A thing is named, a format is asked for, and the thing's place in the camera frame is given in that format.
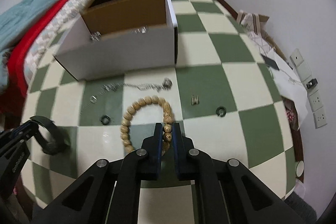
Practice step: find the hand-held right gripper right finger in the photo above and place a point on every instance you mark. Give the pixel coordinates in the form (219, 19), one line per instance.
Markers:
(176, 153)

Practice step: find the brown cardboard box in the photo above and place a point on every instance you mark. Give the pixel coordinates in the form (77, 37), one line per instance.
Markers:
(253, 20)

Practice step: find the red patterned bag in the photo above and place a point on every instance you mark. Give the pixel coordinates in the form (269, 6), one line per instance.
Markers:
(290, 113)

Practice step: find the black plug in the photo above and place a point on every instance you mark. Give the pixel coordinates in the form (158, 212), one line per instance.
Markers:
(311, 83)

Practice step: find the grey rug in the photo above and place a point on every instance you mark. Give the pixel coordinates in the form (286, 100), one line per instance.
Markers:
(302, 207)

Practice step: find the red blanket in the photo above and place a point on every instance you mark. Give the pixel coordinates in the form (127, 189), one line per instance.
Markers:
(23, 48)

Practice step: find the white wall socket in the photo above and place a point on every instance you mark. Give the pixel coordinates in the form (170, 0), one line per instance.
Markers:
(320, 117)
(315, 100)

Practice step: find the bed with red blanket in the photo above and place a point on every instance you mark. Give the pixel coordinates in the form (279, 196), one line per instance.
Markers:
(21, 11)

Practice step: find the black bangle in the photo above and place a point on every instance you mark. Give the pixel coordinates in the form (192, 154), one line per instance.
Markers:
(56, 134)

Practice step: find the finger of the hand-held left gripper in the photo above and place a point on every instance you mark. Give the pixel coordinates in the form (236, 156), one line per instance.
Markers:
(18, 130)
(13, 146)

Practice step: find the white cardboard box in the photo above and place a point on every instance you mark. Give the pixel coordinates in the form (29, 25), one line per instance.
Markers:
(118, 56)

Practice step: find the black phone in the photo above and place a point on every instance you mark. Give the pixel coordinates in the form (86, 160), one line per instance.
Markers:
(270, 62)

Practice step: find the white wall switch panel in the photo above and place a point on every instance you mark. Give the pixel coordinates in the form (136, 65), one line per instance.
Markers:
(300, 65)

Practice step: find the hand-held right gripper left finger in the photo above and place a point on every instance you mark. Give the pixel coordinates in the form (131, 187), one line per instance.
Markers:
(158, 150)

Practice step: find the green white checkered tablecloth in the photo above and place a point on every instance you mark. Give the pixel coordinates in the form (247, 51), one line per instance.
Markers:
(231, 50)

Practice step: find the silver jewelry piece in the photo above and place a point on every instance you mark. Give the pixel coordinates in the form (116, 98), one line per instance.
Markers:
(95, 36)

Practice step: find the white bowl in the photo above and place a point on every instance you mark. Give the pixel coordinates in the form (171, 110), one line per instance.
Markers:
(300, 169)

